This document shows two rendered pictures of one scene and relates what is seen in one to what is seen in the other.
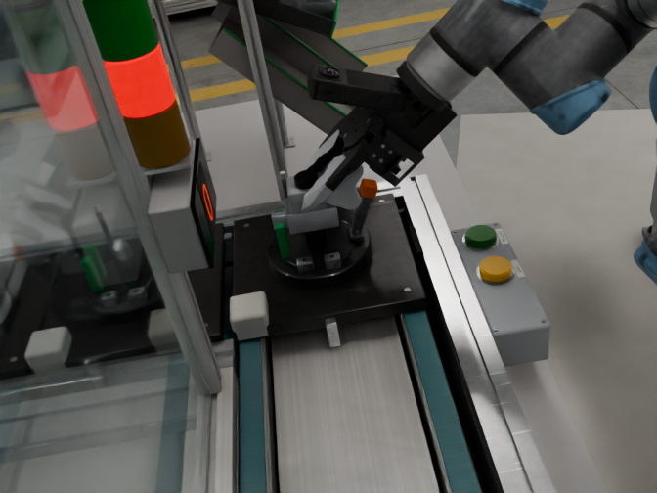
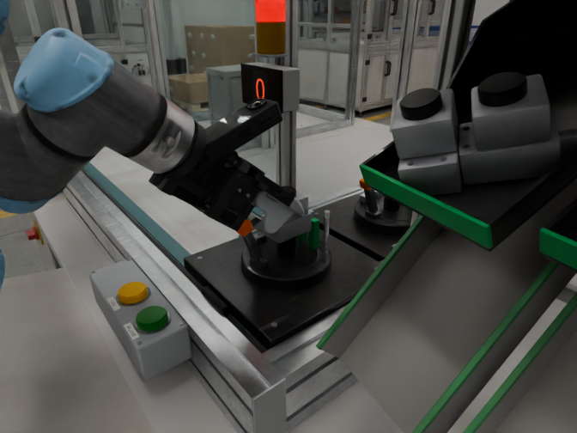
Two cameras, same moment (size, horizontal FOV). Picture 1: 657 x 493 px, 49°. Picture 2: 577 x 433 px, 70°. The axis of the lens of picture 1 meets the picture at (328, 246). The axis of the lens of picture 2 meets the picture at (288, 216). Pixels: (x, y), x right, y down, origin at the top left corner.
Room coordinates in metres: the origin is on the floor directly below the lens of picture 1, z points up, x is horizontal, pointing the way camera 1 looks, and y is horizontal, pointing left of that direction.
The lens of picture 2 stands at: (1.20, -0.33, 1.33)
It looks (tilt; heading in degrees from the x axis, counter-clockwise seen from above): 27 degrees down; 141
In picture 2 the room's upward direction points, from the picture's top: straight up
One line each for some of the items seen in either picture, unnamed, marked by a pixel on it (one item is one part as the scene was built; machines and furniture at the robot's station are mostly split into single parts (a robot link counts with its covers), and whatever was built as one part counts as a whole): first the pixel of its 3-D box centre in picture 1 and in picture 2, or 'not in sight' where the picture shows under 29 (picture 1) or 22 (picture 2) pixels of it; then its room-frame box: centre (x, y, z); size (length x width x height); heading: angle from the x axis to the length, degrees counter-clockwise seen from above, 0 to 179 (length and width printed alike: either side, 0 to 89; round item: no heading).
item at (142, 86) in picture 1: (138, 77); (270, 4); (0.59, 0.13, 1.33); 0.05 x 0.05 x 0.05
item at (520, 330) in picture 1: (495, 290); (136, 311); (0.69, -0.20, 0.93); 0.21 x 0.07 x 0.06; 0
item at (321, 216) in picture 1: (301, 200); (291, 209); (0.78, 0.02, 1.06); 0.08 x 0.04 x 0.07; 90
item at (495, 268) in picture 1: (495, 271); (133, 295); (0.69, -0.20, 0.96); 0.04 x 0.04 x 0.02
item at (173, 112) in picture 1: (155, 130); (270, 38); (0.59, 0.13, 1.28); 0.05 x 0.05 x 0.05
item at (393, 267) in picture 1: (321, 260); (286, 268); (0.78, 0.01, 0.96); 0.24 x 0.24 x 0.02; 0
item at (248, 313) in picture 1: (249, 316); not in sight; (0.68, 0.11, 0.97); 0.05 x 0.05 x 0.04; 0
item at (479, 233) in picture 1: (480, 239); (152, 320); (0.76, -0.20, 0.96); 0.04 x 0.04 x 0.02
